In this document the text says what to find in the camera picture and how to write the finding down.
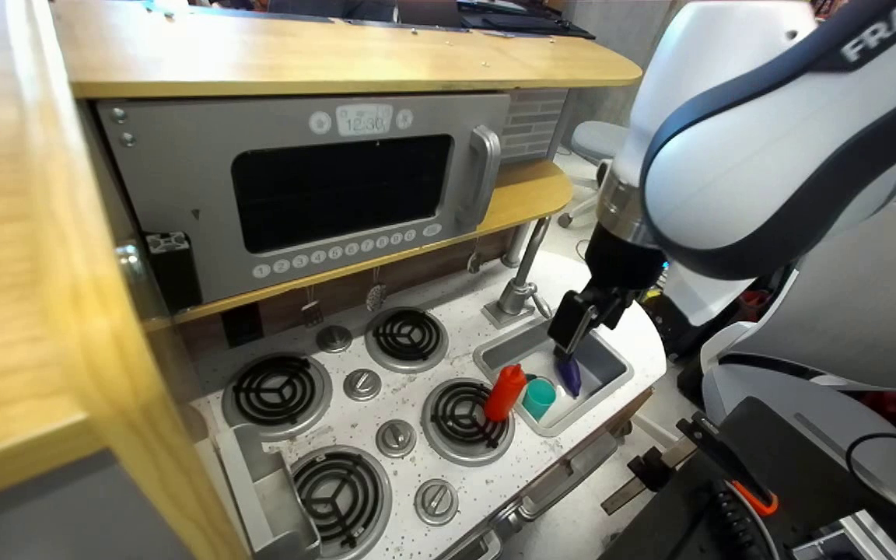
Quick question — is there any teal plastic cup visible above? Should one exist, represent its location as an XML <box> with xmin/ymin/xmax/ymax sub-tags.
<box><xmin>517</xmin><ymin>374</ymin><xmax>563</xmax><ymax>423</ymax></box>

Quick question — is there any grey toy faucet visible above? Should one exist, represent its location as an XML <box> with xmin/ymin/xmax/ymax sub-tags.
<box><xmin>481</xmin><ymin>215</ymin><xmax>557</xmax><ymax>328</ymax></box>

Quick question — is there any silver stove knob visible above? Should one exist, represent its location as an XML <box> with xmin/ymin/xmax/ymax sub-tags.
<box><xmin>314</xmin><ymin>322</ymin><xmax>355</xmax><ymax>354</ymax></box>
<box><xmin>373</xmin><ymin>416</ymin><xmax>419</xmax><ymax>461</ymax></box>
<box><xmin>341</xmin><ymin>366</ymin><xmax>386</xmax><ymax>404</ymax></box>
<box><xmin>409</xmin><ymin>474</ymin><xmax>461</xmax><ymax>527</ymax></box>

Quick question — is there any black toy stove burner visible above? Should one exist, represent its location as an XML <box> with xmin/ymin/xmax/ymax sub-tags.
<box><xmin>363</xmin><ymin>305</ymin><xmax>449</xmax><ymax>374</ymax></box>
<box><xmin>220</xmin><ymin>352</ymin><xmax>337</xmax><ymax>439</ymax></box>
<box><xmin>419</xmin><ymin>375</ymin><xmax>518</xmax><ymax>467</ymax></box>
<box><xmin>287</xmin><ymin>444</ymin><xmax>395</xmax><ymax>552</ymax></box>

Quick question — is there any black clip beside microwave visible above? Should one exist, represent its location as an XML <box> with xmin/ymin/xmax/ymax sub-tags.
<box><xmin>144</xmin><ymin>226</ymin><xmax>203</xmax><ymax>310</ymax></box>

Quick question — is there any grey toy microwave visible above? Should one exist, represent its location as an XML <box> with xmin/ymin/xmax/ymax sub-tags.
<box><xmin>92</xmin><ymin>90</ymin><xmax>514</xmax><ymax>306</ymax></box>

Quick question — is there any wooden toy kitchen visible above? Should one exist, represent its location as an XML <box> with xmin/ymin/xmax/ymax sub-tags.
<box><xmin>0</xmin><ymin>0</ymin><xmax>669</xmax><ymax>560</ymax></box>

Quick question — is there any black perforated robot table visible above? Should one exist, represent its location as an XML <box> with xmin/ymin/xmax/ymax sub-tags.
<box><xmin>530</xmin><ymin>393</ymin><xmax>896</xmax><ymax>560</ymax></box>

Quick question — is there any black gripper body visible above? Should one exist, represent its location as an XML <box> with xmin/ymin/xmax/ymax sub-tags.
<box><xmin>579</xmin><ymin>221</ymin><xmax>669</xmax><ymax>320</ymax></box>

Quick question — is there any orange black bar clamp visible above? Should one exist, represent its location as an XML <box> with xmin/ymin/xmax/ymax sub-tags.
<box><xmin>674</xmin><ymin>406</ymin><xmax>784</xmax><ymax>521</ymax></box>

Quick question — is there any grey toy sink basin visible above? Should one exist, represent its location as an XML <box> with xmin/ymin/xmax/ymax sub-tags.
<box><xmin>474</xmin><ymin>314</ymin><xmax>639</xmax><ymax>439</ymax></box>

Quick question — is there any purple toy eggplant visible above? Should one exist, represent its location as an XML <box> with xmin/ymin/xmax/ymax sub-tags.
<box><xmin>553</xmin><ymin>346</ymin><xmax>587</xmax><ymax>397</ymax></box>

